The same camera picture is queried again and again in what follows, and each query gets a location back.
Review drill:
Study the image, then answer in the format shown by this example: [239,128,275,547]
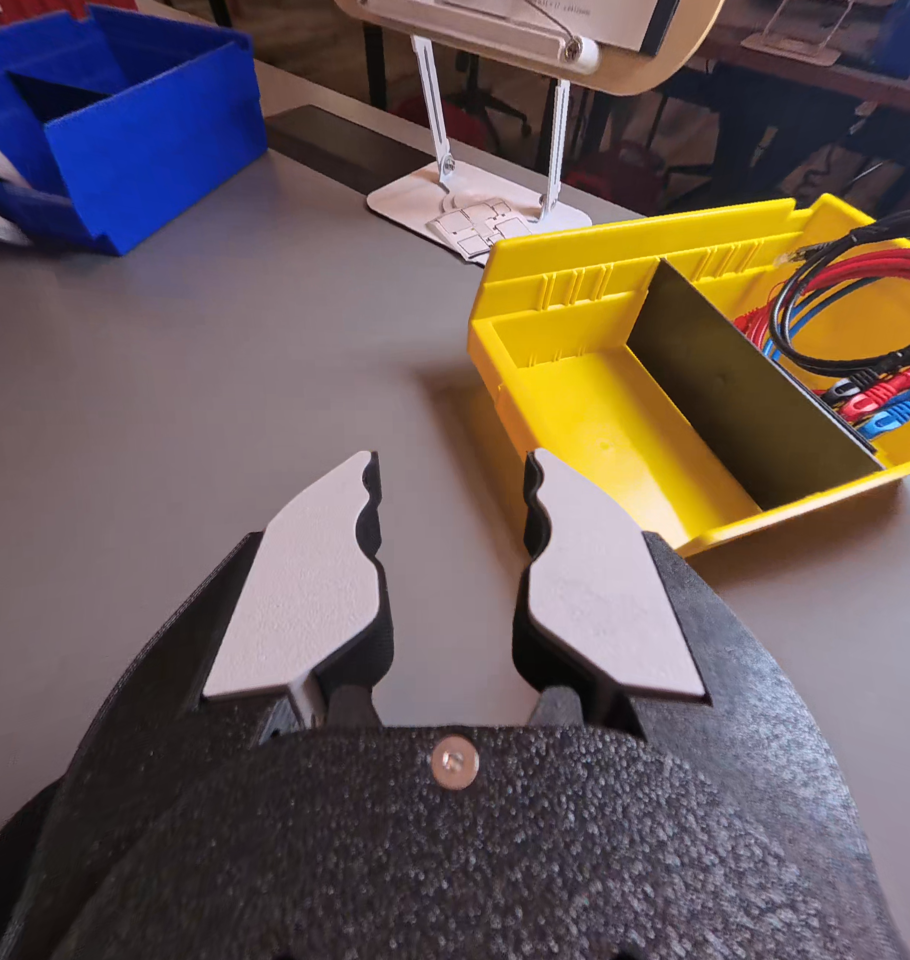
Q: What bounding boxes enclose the wooden background table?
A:
[695,0,910,114]

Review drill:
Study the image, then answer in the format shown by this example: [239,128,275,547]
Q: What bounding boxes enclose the blue plastic bin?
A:
[0,6,268,258]

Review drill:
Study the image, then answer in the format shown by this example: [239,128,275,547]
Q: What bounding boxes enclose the blue ethernet cable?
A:
[762,277,910,444]

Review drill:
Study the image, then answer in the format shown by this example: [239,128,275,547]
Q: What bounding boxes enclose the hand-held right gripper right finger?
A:
[512,447,708,735]

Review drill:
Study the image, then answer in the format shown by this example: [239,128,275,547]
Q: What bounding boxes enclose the black bin divider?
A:
[627,258,885,511]

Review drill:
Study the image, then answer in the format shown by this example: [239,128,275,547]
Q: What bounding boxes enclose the white paper tags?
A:
[425,198,534,262]

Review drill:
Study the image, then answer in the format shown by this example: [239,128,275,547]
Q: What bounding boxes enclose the yellow plastic bin with divider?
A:
[467,193,910,558]

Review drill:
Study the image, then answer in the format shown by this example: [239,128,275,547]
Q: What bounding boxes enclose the red ethernet cable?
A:
[734,247,910,421]

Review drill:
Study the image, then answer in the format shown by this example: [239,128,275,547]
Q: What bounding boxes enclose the round wooden board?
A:
[333,0,726,97]

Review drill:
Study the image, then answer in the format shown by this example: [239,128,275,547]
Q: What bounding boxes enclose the black ethernet cable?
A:
[768,206,910,406]

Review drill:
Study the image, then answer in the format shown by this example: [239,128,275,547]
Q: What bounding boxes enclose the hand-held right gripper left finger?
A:
[202,450,396,730]

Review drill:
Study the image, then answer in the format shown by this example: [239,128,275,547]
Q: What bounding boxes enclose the white folding stand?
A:
[366,33,594,264]

